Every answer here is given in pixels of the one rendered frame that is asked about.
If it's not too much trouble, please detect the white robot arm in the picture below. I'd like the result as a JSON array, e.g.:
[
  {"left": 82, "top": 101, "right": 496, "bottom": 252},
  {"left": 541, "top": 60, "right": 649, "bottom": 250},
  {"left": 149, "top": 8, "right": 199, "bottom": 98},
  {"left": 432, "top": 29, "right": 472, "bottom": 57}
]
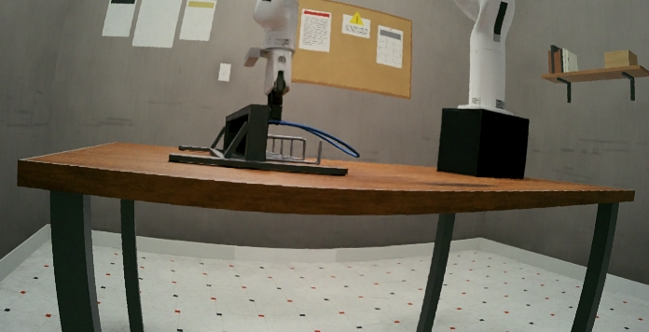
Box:
[{"left": 244, "top": 0, "right": 515, "bottom": 116}]

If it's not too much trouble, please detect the blue cable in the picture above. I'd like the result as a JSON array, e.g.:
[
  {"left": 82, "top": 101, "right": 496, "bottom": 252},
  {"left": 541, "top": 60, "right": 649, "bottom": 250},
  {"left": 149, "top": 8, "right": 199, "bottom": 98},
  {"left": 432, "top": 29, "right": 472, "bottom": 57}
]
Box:
[{"left": 272, "top": 120, "right": 360, "bottom": 158}]

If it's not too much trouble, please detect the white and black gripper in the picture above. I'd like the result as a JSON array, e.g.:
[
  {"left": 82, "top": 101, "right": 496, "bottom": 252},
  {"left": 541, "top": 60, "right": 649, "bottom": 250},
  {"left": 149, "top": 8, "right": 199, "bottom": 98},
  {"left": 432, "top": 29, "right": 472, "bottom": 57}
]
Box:
[{"left": 264, "top": 49, "right": 294, "bottom": 121}]

